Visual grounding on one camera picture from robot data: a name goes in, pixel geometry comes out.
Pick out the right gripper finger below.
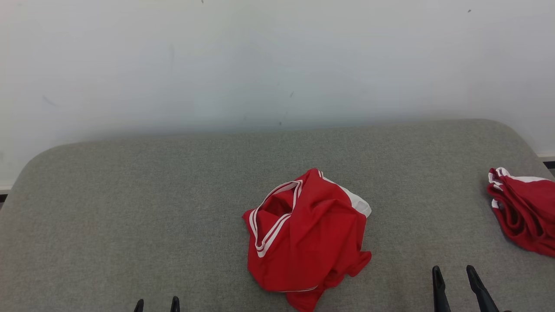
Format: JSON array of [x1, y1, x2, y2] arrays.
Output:
[[432, 266, 452, 312], [466, 265, 500, 312]]

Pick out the red shorts with number print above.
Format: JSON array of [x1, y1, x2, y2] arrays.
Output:
[[487, 167, 555, 258]]

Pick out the grey fabric sofa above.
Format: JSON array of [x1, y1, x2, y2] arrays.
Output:
[[0, 119, 555, 312]]

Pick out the red jersey with white sleeves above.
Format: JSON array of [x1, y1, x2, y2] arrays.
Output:
[[242, 168, 372, 312]]

